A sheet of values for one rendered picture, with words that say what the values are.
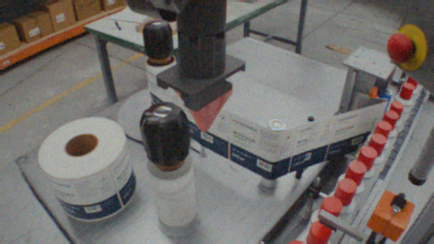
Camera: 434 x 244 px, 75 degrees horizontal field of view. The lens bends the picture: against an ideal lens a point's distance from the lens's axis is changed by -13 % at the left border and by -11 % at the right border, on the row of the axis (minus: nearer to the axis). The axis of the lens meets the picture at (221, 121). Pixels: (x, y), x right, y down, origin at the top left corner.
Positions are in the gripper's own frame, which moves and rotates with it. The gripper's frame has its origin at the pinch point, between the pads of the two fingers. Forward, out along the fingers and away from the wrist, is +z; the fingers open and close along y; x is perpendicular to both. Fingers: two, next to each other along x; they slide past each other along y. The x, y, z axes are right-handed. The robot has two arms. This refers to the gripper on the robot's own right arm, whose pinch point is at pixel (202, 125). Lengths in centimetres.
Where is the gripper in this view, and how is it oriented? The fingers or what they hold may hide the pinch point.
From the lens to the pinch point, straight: 45.3
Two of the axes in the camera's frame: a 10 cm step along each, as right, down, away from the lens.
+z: -0.2, 7.8, 6.3
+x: 7.7, 4.1, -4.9
